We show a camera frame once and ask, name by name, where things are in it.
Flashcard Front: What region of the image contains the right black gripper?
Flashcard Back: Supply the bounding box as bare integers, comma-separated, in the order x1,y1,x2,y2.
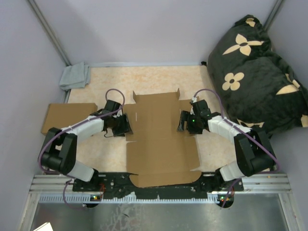
177,111,202,134

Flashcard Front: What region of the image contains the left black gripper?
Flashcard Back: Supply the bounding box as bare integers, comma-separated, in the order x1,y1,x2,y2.
112,114,133,137

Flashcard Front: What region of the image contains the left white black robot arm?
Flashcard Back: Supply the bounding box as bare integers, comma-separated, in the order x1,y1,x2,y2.
38,100,132,191

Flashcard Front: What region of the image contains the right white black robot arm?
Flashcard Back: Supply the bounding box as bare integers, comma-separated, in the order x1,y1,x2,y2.
177,98,277,191

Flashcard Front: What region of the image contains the small closed cardboard box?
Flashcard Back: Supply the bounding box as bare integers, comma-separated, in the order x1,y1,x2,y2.
41,103,98,135

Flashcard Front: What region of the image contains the grey folded cloth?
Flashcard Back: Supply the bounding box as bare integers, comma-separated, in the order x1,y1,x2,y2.
59,62,90,90

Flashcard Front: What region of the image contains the black floral pillow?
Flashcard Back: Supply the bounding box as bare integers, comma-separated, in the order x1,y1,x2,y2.
207,15,308,135

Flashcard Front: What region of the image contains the white paper corner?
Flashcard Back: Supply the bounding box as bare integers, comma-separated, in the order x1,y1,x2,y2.
33,222,53,231

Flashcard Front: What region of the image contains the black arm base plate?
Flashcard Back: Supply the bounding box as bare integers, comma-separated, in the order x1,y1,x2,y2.
73,172,233,199

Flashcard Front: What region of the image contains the aluminium frame rail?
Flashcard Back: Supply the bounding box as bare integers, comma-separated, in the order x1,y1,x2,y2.
29,172,291,205

